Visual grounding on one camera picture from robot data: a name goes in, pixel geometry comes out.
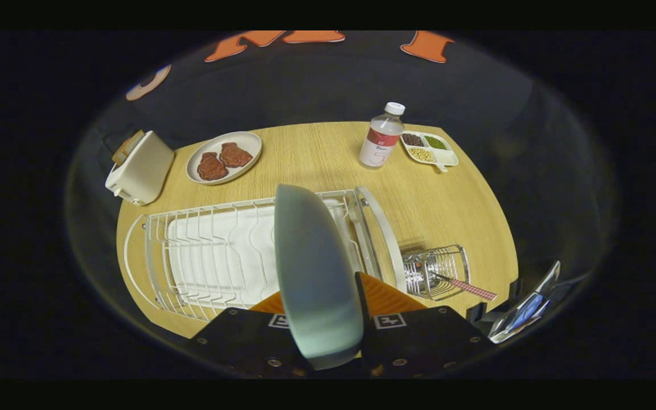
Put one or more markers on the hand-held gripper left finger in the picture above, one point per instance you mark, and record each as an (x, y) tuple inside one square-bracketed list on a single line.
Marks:
[(248, 341)]

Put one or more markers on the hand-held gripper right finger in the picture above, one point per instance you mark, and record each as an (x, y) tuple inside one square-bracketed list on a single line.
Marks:
[(363, 299)]

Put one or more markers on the light green plate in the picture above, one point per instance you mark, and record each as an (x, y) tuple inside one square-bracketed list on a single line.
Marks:
[(316, 273)]

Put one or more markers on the beige plate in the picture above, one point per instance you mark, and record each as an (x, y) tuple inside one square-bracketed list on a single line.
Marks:
[(245, 142)]

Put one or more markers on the clear plastic water bottle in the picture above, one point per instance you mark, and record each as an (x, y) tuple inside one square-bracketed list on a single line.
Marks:
[(380, 142)]

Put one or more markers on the white divided bean tray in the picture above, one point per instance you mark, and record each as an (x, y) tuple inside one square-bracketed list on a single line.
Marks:
[(445, 156)]

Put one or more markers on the brown meat piece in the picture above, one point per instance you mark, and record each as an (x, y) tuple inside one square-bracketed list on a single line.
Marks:
[(212, 167), (235, 155)]

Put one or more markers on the white toaster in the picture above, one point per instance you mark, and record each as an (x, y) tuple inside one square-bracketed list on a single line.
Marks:
[(143, 171)]

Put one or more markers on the toast bread slice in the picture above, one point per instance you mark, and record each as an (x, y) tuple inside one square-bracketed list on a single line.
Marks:
[(126, 147)]

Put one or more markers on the black table bracket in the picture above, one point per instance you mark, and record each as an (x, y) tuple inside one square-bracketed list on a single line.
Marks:
[(513, 287)]

